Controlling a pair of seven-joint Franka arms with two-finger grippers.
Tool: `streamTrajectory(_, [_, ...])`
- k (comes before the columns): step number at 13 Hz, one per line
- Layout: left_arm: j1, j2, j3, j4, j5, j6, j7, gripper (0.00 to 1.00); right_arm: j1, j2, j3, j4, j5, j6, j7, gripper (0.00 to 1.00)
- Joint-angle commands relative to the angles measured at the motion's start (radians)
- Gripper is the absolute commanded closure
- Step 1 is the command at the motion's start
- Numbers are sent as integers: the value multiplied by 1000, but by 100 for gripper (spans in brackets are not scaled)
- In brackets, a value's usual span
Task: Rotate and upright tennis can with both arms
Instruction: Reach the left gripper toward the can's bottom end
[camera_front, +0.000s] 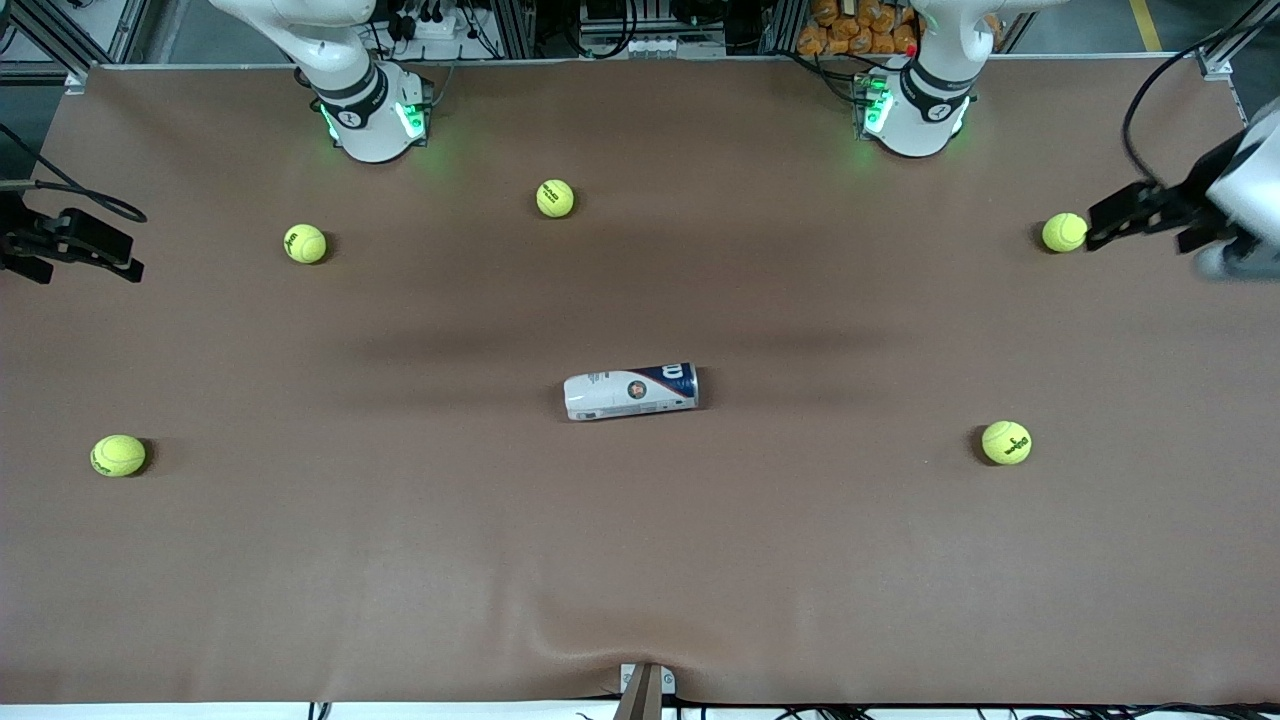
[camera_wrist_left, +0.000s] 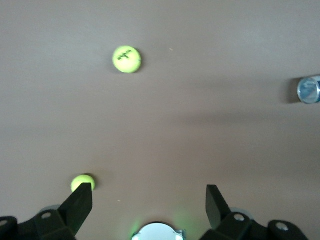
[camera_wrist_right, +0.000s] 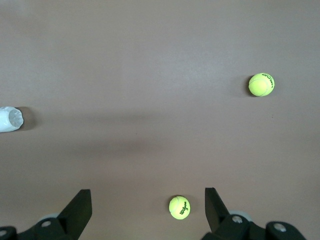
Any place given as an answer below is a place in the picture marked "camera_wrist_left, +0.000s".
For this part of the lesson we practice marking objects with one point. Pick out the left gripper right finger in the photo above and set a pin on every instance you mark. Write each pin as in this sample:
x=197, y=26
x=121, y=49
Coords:
x=215, y=205

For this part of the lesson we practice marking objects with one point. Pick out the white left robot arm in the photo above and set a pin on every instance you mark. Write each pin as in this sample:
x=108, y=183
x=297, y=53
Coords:
x=157, y=232

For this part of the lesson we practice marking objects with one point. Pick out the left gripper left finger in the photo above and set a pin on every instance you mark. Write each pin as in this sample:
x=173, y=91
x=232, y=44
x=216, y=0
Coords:
x=80, y=205

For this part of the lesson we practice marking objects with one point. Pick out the yellow-green tennis ball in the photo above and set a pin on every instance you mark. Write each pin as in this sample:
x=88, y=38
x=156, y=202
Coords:
x=82, y=180
x=126, y=59

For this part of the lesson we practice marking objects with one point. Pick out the white blue tennis can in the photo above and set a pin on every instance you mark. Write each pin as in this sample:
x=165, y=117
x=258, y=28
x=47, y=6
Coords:
x=308, y=90

